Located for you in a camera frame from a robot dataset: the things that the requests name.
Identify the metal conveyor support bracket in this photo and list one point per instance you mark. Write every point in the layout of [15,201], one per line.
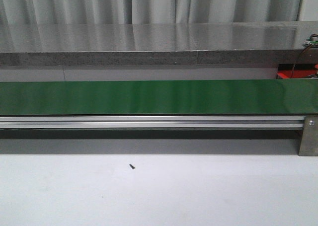
[309,141]

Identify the red plastic tray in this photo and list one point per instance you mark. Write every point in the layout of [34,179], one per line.
[303,74]

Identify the aluminium conveyor side rail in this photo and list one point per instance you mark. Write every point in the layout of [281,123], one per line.
[183,121]

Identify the small green circuit board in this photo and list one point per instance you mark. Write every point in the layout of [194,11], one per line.
[312,41]

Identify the grey pleated curtain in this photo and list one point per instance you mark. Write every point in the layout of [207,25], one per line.
[145,11]

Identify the green conveyor belt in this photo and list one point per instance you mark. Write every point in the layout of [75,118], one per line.
[263,96]

